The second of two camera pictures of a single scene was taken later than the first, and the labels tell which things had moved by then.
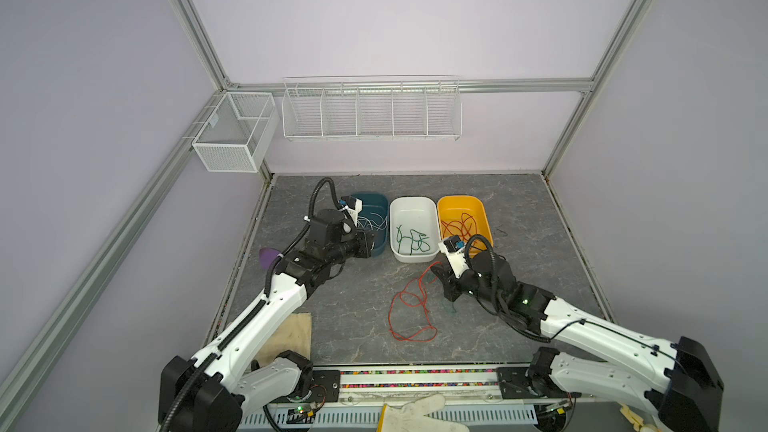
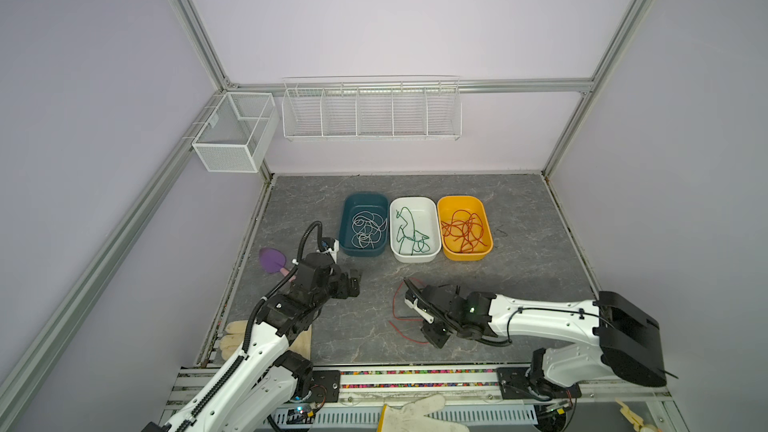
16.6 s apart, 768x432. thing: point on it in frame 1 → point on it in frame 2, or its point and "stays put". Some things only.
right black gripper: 450,281 → 428,332
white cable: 363,222 stays put
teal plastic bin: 374,216 stays put
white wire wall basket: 372,108 stays put
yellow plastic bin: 464,216 stays put
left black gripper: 365,237 → 343,292
